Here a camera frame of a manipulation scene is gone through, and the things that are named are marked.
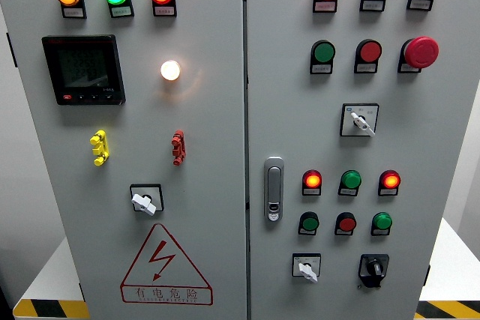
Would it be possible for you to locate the black knob turn switch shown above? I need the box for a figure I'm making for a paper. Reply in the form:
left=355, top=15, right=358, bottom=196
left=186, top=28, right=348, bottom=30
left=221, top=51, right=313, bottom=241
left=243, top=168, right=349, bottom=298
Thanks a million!
left=357, top=253, right=390, bottom=290

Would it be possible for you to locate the pale grey cabinet door with display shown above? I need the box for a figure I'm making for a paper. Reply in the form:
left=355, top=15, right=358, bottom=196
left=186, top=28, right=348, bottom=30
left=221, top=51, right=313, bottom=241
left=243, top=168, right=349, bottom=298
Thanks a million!
left=0, top=0, right=248, bottom=320

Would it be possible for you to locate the silver door lock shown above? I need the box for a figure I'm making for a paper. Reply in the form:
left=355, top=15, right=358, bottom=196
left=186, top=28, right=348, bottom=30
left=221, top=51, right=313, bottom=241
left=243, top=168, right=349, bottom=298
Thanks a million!
left=263, top=156, right=285, bottom=223

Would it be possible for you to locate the small red lit lamp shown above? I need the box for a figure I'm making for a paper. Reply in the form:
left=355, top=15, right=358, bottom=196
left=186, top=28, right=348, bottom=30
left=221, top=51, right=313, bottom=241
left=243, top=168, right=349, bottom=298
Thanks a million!
left=301, top=169, right=323, bottom=197
left=377, top=169, right=402, bottom=197

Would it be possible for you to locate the white lit lamp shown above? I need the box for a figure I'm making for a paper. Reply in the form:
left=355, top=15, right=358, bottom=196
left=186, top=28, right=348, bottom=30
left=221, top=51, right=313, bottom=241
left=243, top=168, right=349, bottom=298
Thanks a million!
left=160, top=59, right=182, bottom=82

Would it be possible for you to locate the small green push button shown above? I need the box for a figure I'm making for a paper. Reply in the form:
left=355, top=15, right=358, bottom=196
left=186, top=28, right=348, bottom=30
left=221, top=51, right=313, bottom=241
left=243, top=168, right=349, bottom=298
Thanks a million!
left=298, top=211, right=320, bottom=236

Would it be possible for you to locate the small green lamp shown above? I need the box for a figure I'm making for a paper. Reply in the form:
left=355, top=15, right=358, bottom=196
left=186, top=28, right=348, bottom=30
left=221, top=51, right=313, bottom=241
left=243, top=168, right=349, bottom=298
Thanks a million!
left=370, top=211, right=394, bottom=237
left=337, top=169, right=362, bottom=197

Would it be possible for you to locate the large green push button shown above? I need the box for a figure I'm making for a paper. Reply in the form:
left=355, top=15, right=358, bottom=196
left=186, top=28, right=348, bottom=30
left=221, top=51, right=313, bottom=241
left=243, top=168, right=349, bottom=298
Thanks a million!
left=309, top=39, right=337, bottom=75

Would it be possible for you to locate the small red push button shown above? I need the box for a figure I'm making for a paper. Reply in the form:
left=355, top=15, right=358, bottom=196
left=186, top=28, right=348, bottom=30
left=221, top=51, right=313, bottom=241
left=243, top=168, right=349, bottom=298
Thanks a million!
left=334, top=211, right=358, bottom=237

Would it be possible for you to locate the red warning triangle sign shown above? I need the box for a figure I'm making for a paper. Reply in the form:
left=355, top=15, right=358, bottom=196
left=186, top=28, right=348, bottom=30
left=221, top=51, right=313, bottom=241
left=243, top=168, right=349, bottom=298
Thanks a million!
left=119, top=223, right=215, bottom=307

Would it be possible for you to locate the large red push button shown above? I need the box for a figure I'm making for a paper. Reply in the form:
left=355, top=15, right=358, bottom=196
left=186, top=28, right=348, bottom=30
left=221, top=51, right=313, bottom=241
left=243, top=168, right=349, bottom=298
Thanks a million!
left=353, top=38, right=383, bottom=74

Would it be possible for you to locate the pale grey cabinet door with lock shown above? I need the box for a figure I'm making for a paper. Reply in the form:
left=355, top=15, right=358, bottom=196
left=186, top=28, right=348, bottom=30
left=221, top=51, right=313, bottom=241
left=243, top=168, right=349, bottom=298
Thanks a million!
left=245, top=0, right=480, bottom=320

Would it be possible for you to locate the black display meter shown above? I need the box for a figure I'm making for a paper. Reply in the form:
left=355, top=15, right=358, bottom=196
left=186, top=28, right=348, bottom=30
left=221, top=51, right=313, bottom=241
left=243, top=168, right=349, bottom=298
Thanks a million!
left=41, top=34, right=127, bottom=106

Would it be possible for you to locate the large red stop button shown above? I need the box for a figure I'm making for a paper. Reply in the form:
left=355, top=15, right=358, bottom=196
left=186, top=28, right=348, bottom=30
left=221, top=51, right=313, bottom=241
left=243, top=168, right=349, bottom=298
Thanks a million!
left=397, top=36, right=440, bottom=74

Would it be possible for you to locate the black yellow striped tape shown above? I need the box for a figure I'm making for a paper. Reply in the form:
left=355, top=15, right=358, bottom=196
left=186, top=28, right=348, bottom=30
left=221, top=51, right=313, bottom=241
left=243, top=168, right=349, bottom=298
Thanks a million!
left=414, top=300, right=480, bottom=320
left=13, top=299, right=91, bottom=320

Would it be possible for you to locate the small red handle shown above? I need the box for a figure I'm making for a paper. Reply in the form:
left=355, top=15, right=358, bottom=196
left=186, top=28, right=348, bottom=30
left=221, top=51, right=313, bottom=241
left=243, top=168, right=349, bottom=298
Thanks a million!
left=171, top=129, right=186, bottom=166

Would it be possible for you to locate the white handle switch, black plate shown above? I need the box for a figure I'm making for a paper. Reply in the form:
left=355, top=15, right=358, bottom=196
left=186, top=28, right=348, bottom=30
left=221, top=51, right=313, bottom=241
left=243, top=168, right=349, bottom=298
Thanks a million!
left=129, top=184, right=165, bottom=217

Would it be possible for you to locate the white handle switch, large plate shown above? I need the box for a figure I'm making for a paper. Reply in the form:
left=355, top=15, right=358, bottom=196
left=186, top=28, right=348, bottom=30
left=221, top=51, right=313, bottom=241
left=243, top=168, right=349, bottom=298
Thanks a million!
left=339, top=103, right=380, bottom=138

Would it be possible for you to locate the small yellow handle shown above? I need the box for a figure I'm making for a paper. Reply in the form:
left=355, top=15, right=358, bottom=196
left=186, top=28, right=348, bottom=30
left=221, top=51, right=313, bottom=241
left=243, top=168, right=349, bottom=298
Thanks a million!
left=89, top=129, right=110, bottom=167

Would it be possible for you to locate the white handle switch, small plate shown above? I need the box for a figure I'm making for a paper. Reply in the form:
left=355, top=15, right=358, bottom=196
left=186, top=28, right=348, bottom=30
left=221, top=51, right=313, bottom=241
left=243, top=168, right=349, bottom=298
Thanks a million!
left=292, top=253, right=322, bottom=284

